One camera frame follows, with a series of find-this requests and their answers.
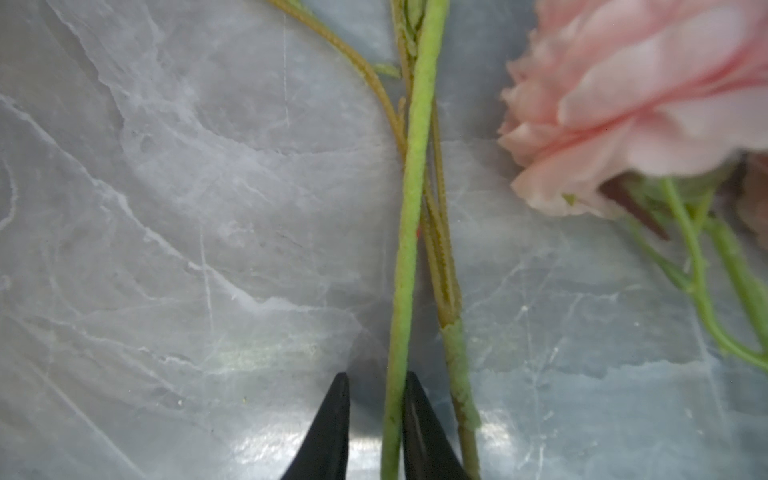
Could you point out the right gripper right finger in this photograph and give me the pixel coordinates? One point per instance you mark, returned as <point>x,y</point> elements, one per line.
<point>428,455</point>

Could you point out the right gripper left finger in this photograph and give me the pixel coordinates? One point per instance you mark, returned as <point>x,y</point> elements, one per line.
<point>323,454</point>

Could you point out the white ranunculus spray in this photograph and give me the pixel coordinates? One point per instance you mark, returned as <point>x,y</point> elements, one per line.
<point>419,120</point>

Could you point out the yellow rose flower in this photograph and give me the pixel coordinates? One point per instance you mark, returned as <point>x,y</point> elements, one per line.
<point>392,86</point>

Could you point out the pink carnation spray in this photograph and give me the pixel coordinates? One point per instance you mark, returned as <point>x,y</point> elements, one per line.
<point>644,109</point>

